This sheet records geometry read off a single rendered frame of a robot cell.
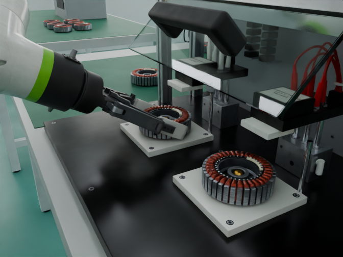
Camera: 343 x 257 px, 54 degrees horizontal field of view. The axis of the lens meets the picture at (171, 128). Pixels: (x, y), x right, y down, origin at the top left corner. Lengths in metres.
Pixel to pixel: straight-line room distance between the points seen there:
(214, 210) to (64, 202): 0.25
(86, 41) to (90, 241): 1.60
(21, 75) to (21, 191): 1.52
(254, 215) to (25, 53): 0.41
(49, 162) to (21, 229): 1.09
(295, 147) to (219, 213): 0.19
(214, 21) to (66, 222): 0.39
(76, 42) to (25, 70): 1.45
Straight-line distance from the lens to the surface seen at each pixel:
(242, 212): 0.49
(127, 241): 0.46
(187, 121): 0.68
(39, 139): 0.81
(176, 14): 0.30
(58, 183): 0.63
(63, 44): 1.98
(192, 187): 0.53
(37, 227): 1.76
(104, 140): 0.71
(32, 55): 0.56
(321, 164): 0.59
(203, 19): 0.26
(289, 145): 0.61
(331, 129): 0.72
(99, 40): 2.02
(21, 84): 0.56
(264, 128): 0.51
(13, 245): 1.71
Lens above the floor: 1.09
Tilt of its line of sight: 25 degrees down
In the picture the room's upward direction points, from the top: straight up
